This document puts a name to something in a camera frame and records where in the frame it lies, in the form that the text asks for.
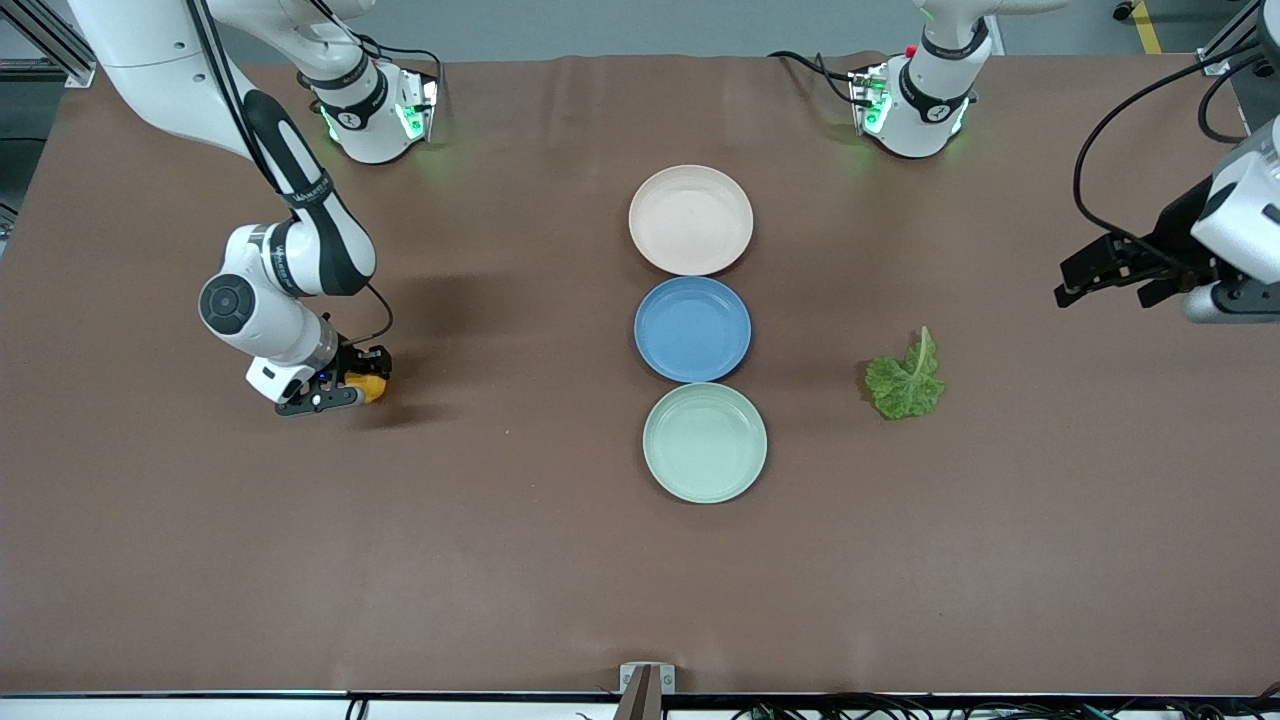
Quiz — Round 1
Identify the black right base cable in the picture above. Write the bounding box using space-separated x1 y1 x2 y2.
335 30 446 86

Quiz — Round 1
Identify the blue round plate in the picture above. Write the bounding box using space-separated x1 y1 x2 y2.
634 276 752 384

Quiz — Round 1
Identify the brown table cover sheet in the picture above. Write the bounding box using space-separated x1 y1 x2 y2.
0 52 1280 696

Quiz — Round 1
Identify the green lettuce leaf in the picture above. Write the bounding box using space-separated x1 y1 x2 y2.
864 326 947 421

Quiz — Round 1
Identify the aluminium frame profile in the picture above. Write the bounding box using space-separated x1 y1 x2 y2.
1198 0 1280 77
0 0 101 89

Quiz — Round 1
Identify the beige round plate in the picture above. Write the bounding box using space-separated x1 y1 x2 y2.
628 165 755 277

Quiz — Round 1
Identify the pale green round plate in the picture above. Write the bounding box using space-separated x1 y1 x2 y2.
642 382 769 504

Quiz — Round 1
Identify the grey upright bar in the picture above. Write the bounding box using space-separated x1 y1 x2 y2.
612 668 665 720

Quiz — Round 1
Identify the black base cable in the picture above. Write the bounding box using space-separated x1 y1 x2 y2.
768 50 863 107
335 30 446 86

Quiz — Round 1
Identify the small metal edge bracket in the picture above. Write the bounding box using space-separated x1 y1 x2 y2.
619 662 677 694

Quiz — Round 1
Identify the black left base cable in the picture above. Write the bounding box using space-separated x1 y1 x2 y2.
768 50 863 107

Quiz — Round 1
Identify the white table edge rail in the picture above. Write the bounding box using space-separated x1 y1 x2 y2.
0 692 1280 720

